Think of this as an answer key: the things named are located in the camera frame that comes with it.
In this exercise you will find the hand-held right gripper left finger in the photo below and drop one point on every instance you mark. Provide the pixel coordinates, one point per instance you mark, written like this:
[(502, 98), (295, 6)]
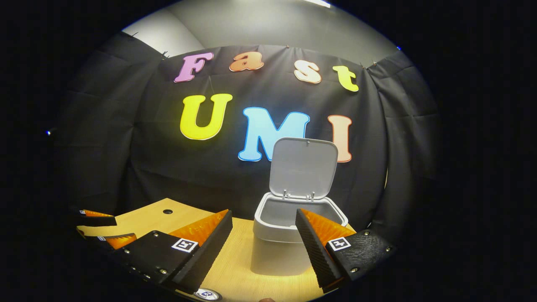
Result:
[(209, 251)]

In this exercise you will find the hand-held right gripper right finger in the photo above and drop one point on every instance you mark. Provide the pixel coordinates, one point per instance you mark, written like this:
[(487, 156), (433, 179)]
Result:
[(314, 251)]

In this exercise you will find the ceiling light strip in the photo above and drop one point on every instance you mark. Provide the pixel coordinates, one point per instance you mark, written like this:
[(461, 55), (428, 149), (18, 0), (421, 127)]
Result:
[(316, 2)]

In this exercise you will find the blue pop can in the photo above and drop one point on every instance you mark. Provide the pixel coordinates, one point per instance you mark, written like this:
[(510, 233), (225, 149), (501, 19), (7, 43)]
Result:
[(207, 294)]

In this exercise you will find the black backdrop cloth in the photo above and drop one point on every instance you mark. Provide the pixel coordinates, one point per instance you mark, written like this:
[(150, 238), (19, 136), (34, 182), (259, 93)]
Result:
[(168, 167)]

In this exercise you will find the white desktop garbage bin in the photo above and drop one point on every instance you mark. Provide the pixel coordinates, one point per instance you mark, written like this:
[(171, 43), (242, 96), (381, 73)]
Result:
[(277, 256)]

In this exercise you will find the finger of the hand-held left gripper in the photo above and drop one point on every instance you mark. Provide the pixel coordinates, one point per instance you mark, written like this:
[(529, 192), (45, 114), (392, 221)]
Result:
[(121, 241), (98, 220)]

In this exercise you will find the wooden desktop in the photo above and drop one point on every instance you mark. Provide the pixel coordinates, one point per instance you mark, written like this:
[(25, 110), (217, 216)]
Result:
[(243, 260)]

